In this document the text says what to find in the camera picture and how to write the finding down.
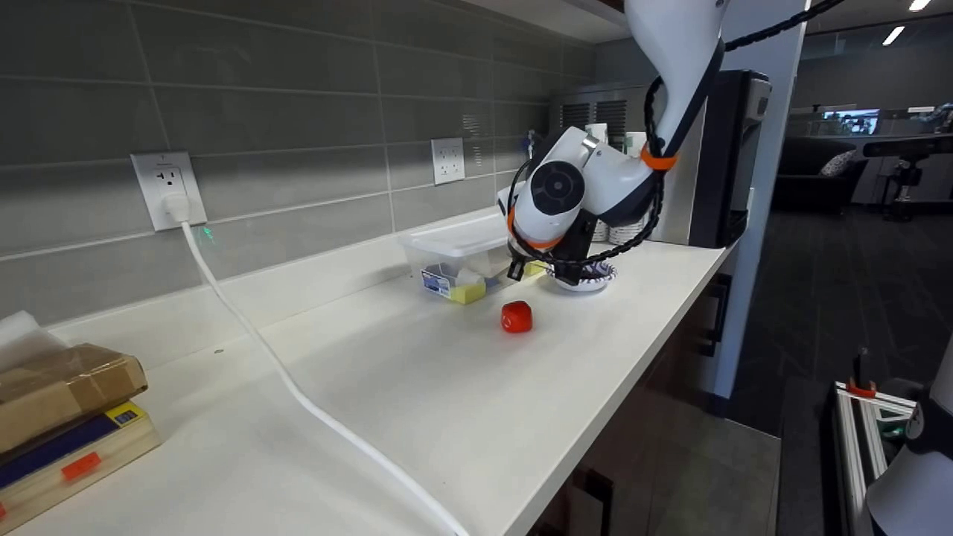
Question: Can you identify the small red block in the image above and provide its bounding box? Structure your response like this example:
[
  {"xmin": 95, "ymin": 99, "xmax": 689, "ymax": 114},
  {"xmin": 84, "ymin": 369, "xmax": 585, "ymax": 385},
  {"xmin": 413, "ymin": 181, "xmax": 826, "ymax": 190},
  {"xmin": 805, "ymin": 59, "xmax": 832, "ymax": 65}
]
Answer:
[{"xmin": 497, "ymin": 299, "xmax": 538, "ymax": 338}]

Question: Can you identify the dark background sofa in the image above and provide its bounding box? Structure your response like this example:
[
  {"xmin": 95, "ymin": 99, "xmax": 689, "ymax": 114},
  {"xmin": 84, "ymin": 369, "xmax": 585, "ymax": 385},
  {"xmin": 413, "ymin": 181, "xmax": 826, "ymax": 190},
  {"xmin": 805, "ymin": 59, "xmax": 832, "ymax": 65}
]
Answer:
[{"xmin": 772, "ymin": 134, "xmax": 869, "ymax": 214}]

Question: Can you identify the black vented appliance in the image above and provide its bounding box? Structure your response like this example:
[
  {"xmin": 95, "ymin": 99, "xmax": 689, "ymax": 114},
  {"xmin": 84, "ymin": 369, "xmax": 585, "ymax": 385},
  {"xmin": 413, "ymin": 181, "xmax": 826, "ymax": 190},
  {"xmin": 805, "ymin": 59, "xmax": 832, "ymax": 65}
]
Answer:
[{"xmin": 689, "ymin": 65, "xmax": 777, "ymax": 253}]

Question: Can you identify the black background desk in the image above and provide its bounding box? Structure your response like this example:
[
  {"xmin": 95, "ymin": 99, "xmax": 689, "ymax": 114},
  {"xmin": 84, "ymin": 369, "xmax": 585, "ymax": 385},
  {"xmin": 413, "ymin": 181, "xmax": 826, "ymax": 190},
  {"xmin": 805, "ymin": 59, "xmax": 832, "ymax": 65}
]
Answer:
[{"xmin": 859, "ymin": 131, "xmax": 953, "ymax": 211}]

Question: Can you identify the blue white scrubber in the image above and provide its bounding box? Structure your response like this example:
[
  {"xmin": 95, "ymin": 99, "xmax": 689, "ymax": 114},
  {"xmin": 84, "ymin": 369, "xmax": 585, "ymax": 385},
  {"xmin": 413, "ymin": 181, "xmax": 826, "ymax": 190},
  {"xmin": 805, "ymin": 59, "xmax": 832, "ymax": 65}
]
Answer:
[{"xmin": 418, "ymin": 259, "xmax": 451, "ymax": 299}]

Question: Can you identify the white wall outlet with plug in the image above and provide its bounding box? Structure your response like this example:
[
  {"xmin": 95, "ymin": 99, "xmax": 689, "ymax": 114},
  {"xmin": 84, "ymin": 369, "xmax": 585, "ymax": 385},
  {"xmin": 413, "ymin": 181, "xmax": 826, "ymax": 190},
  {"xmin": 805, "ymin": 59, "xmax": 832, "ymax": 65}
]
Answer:
[{"xmin": 129, "ymin": 149, "xmax": 211, "ymax": 235}]

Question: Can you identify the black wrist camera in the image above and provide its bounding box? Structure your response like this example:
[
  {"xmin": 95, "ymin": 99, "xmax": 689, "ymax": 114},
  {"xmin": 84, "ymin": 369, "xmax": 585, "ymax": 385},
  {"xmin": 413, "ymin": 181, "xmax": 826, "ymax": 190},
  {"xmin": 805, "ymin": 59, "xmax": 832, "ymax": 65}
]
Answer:
[{"xmin": 503, "ymin": 250, "xmax": 533, "ymax": 287}]

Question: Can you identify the aluminium frame with red clamp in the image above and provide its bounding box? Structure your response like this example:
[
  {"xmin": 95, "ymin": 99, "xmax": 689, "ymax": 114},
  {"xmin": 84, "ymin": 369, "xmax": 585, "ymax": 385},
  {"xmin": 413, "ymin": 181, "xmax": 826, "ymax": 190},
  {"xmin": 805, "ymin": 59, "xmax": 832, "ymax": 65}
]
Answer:
[{"xmin": 829, "ymin": 345, "xmax": 929, "ymax": 536}]

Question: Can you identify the patterned paper bowl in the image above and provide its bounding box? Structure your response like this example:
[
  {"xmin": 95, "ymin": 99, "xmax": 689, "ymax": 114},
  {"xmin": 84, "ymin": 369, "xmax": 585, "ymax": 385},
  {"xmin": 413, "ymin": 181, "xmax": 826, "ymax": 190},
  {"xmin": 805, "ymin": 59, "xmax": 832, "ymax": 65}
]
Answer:
[{"xmin": 549, "ymin": 256, "xmax": 616, "ymax": 299}]

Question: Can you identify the white crumpled paper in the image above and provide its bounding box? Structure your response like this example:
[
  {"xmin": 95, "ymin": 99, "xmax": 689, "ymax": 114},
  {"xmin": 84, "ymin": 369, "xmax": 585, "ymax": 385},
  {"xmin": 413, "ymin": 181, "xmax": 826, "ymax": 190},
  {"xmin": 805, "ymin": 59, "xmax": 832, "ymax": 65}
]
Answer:
[{"xmin": 0, "ymin": 308, "xmax": 75, "ymax": 376}]

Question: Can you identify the yellow blue book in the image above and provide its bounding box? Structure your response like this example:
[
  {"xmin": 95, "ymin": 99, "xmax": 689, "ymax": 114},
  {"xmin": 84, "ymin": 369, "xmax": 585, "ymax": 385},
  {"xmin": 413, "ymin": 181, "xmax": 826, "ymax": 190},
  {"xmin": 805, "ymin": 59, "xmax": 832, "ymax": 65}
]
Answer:
[{"xmin": 0, "ymin": 400, "xmax": 166, "ymax": 536}]

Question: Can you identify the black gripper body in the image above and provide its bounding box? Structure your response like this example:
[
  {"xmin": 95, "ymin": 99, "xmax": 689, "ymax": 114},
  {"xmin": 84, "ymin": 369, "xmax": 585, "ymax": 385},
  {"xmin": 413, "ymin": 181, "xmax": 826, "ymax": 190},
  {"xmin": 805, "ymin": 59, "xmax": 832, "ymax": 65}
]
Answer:
[{"xmin": 544, "ymin": 211, "xmax": 604, "ymax": 272}]

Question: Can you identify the clear lidded plastic container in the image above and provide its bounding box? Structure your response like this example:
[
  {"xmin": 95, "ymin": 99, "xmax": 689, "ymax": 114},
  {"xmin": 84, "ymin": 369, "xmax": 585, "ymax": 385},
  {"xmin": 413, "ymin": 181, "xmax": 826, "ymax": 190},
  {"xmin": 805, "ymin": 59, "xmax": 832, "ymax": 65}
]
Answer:
[{"xmin": 399, "ymin": 211, "xmax": 550, "ymax": 308}]

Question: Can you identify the dark wooden base cabinet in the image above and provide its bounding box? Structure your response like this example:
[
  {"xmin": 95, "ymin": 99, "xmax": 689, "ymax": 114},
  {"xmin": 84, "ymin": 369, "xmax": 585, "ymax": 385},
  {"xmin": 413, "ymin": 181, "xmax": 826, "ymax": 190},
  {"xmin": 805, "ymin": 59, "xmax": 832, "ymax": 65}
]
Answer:
[{"xmin": 524, "ymin": 248, "xmax": 738, "ymax": 536}]

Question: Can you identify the background computer monitor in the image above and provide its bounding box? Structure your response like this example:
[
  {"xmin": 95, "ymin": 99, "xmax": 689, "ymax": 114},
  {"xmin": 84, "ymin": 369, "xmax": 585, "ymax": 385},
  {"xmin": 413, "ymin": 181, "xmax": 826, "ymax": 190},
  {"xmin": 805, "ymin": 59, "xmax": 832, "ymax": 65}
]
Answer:
[{"xmin": 815, "ymin": 102, "xmax": 884, "ymax": 141}]

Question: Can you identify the white power cable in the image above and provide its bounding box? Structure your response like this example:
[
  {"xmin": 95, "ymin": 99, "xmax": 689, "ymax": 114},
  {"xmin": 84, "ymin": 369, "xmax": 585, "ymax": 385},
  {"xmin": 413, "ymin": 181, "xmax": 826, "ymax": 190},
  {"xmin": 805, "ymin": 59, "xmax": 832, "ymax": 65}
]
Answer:
[{"xmin": 177, "ymin": 220, "xmax": 471, "ymax": 536}]

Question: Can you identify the brown cardboard box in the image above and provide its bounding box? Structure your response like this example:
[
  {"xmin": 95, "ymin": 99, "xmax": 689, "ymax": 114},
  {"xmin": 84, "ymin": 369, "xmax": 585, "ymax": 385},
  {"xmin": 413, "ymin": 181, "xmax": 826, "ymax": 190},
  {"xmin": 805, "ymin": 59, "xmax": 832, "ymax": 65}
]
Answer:
[{"xmin": 0, "ymin": 341, "xmax": 151, "ymax": 457}]

